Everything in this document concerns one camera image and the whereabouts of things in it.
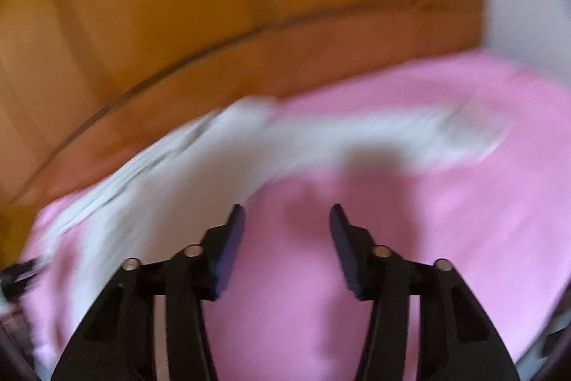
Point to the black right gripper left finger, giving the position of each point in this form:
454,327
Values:
115,340

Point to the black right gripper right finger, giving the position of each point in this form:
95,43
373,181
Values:
457,339

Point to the white knitted garment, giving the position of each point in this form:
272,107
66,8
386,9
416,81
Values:
169,194

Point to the pink bed cover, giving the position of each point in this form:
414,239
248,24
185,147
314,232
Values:
287,313

